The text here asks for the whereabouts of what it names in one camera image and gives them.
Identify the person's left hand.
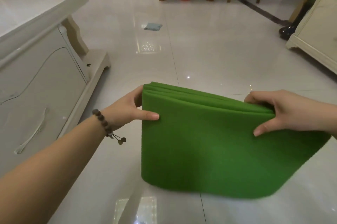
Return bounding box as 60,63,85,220
101,85,160,133

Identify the person's right hand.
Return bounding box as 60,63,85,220
244,90,337,137

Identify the green felt mat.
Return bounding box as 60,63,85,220
141,82,331,200

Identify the person's left forearm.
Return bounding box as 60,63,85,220
0,113,115,224

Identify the person's right forearm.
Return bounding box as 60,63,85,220
332,104,337,137

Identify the blue cloth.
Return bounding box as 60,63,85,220
144,22,163,31

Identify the black floor vase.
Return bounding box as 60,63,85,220
279,0,318,40

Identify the cream white cabinet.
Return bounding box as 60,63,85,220
285,0,337,75

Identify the cream white coffee table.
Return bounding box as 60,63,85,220
0,0,111,179

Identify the brown wooden bead bracelet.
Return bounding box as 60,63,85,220
92,109,127,146

